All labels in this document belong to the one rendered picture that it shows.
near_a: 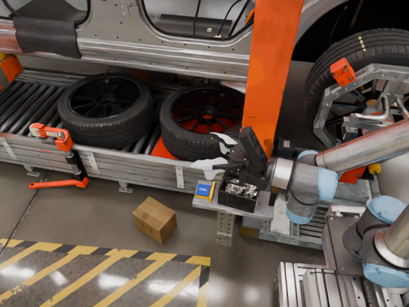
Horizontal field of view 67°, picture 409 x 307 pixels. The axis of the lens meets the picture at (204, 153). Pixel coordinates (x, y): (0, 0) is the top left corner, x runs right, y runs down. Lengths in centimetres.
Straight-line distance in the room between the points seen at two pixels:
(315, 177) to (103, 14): 162
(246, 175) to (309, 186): 16
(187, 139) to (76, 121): 75
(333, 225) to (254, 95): 61
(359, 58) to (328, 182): 90
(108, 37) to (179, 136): 75
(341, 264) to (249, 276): 89
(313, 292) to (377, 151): 57
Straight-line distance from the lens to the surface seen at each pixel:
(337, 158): 90
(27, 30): 243
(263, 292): 197
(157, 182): 212
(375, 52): 161
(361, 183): 228
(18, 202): 258
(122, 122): 212
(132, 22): 201
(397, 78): 159
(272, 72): 132
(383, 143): 86
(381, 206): 107
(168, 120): 206
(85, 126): 216
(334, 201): 219
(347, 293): 124
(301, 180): 78
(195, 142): 191
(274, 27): 124
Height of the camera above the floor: 182
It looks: 46 degrees down
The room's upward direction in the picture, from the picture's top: straight up
